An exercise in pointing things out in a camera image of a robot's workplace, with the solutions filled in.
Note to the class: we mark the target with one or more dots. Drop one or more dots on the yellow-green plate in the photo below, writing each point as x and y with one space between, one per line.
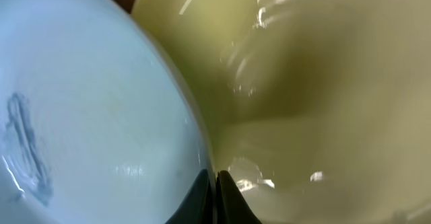
318 109

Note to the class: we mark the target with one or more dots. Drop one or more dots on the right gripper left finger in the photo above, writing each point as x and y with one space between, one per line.
197 206

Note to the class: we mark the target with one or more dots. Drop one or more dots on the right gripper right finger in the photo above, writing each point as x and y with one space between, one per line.
231 205

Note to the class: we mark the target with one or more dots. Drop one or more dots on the light blue plate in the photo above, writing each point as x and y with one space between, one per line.
96 124

